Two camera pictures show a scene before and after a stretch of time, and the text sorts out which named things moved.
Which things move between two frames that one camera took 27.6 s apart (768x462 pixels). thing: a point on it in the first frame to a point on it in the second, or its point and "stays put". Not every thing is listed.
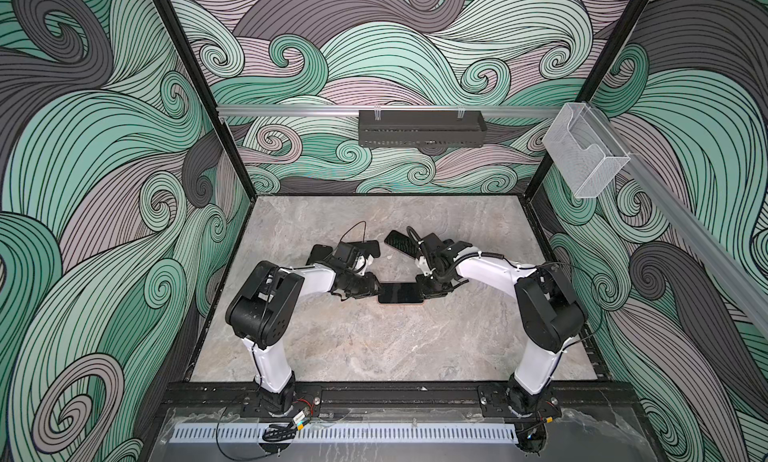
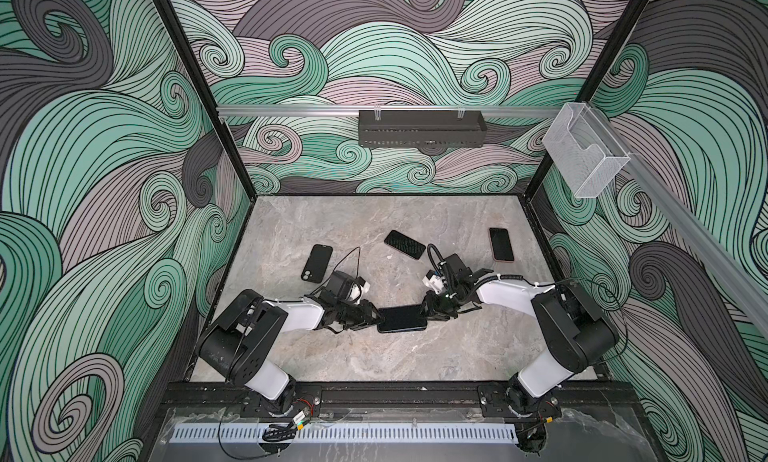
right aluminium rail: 715,260 stays put
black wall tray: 421,128 stays put
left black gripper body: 357,286 to 353,316
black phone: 319,252 stays put
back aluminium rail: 387,109 stays put
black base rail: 186,399 stays put
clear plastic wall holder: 583,152 stays put
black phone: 399,293 to 501,244
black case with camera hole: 369,247 to 401,325
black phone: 401,304 to 501,246
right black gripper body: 434,285 to 442,305
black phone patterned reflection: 404,244 stays put
